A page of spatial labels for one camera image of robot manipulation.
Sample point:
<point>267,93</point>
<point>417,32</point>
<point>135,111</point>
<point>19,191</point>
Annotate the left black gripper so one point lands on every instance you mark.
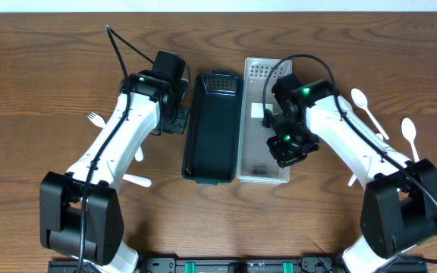
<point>178,120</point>

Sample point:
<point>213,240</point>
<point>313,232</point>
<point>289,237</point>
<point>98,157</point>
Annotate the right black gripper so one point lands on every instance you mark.
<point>283,157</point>

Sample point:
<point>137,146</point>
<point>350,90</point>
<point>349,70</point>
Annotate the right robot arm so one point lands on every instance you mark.
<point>400,196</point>

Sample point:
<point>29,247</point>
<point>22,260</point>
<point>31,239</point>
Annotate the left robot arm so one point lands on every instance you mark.
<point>80,215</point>

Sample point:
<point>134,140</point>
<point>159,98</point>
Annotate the dark green plastic basket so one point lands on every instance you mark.
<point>210,154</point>

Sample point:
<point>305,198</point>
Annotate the clear plastic basket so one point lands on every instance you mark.
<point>255,163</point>

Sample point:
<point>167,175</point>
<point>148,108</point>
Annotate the white label in clear basket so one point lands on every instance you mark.
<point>256,110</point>

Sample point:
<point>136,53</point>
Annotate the white plastic fork lower left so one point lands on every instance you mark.
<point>141,181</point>

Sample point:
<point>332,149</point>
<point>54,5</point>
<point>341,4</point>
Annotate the white plastic fork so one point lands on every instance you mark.
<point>96,119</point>
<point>141,181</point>

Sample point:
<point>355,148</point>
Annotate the white plastic fork upper left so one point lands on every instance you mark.
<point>96,119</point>

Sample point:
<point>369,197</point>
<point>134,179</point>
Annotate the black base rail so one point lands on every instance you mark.
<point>313,264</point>

